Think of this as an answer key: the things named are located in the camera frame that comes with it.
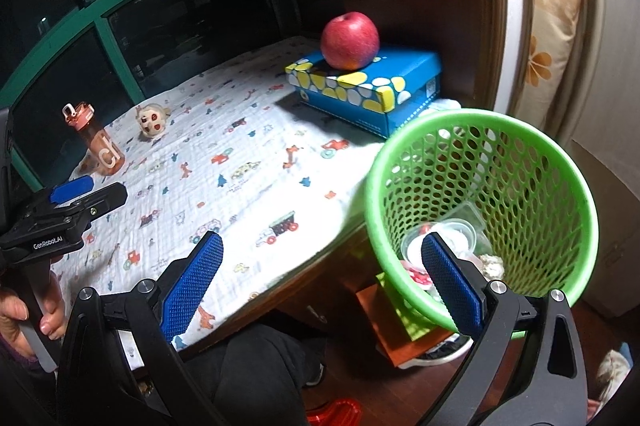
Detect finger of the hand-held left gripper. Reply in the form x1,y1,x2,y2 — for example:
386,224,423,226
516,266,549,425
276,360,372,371
70,183,128,229
30,175,95,207

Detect pink snack wrapper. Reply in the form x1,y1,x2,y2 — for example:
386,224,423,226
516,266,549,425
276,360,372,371
400,260,440,291

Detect floral cloth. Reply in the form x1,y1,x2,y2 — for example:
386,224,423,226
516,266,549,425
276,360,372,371
595,341,632,404

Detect person's left hand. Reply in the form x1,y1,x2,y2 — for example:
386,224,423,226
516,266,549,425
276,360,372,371
0,286,67,359

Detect orange brown box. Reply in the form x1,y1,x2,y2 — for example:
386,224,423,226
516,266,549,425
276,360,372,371
355,283,461,369

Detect green window frame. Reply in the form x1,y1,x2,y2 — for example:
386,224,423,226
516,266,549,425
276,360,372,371
0,0,331,187

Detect red apple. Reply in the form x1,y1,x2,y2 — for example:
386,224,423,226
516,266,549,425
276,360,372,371
320,11,380,70

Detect blue tissue box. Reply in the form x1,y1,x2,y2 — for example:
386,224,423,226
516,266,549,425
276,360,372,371
285,48,442,139

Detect green plastic basket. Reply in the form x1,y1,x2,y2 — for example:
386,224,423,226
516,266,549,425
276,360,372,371
364,107,600,339

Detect dark shoe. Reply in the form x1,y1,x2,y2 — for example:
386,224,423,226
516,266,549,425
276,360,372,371
302,358,328,389

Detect tissue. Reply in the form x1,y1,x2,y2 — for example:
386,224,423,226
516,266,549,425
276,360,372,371
477,253,506,279

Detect green flat pad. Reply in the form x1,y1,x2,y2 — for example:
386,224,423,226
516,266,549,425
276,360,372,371
375,273,446,342

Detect white door frame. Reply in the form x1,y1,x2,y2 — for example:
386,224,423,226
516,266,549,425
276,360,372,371
492,0,532,117

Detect floral pillow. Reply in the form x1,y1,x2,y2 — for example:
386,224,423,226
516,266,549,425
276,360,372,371
515,0,591,147

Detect printed blanket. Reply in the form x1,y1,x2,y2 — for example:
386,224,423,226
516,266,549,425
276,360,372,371
47,35,463,372

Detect small plush toy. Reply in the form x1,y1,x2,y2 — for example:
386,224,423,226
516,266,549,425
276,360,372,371
135,102,172,140

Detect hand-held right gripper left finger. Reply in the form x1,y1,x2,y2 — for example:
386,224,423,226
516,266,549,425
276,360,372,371
55,230,226,426

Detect orange water bottle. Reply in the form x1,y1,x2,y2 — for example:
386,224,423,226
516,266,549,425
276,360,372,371
62,101,126,177

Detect white plastic bowl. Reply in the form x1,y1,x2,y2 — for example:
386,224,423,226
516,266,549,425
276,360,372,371
401,231,435,263

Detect white floor scale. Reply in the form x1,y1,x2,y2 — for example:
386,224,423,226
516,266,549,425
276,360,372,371
400,333,473,369

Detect red plastic object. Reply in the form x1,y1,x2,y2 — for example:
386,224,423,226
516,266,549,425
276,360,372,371
306,398,362,426

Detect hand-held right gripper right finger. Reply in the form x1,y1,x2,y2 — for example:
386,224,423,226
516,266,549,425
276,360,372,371
421,232,588,426

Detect person's leg black pants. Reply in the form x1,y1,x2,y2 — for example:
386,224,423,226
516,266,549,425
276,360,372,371
125,323,326,426

